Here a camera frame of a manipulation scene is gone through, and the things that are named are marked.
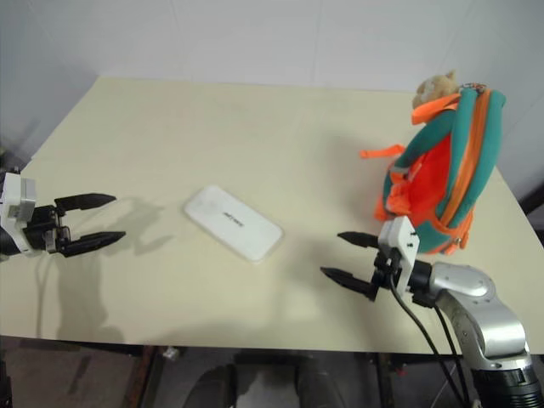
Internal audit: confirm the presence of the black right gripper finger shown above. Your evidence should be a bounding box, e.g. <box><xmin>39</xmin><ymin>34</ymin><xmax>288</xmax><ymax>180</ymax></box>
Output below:
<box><xmin>337</xmin><ymin>230</ymin><xmax>380</xmax><ymax>250</ymax></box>
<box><xmin>319</xmin><ymin>266</ymin><xmax>380</xmax><ymax>302</ymax></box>

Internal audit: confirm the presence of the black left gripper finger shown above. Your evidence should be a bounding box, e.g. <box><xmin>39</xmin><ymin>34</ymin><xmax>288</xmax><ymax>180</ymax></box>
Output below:
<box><xmin>54</xmin><ymin>193</ymin><xmax>117</xmax><ymax>213</ymax></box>
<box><xmin>62</xmin><ymin>230</ymin><xmax>128</xmax><ymax>258</ymax></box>

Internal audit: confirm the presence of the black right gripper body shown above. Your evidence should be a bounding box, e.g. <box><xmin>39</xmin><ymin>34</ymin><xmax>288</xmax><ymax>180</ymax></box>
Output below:
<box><xmin>371</xmin><ymin>245</ymin><xmax>404</xmax><ymax>302</ymax></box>

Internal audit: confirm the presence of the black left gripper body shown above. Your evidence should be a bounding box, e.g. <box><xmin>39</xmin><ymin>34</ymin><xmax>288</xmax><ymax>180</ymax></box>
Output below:
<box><xmin>22</xmin><ymin>203</ymin><xmax>71</xmax><ymax>257</ymax></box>

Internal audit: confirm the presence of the teal and orange backpack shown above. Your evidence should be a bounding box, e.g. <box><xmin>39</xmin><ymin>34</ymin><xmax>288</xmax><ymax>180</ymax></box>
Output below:
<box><xmin>360</xmin><ymin>88</ymin><xmax>508</xmax><ymax>257</ymax></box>

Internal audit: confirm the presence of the white packet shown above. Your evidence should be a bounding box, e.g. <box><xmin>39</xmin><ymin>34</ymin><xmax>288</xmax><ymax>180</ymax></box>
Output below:
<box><xmin>183</xmin><ymin>184</ymin><xmax>286</xmax><ymax>266</ymax></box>

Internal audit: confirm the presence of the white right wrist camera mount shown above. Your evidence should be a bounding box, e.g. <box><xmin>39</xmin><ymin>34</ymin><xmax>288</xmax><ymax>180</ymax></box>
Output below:
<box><xmin>378</xmin><ymin>216</ymin><xmax>422</xmax><ymax>298</ymax></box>

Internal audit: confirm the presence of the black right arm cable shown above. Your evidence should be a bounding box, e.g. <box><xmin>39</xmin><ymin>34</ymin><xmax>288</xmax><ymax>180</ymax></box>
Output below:
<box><xmin>387</xmin><ymin>271</ymin><xmax>473</xmax><ymax>408</ymax></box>

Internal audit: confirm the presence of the tan plush toy keychain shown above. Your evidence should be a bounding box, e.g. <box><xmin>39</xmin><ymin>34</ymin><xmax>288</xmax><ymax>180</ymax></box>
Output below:
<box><xmin>411</xmin><ymin>69</ymin><xmax>464</xmax><ymax>110</ymax></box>

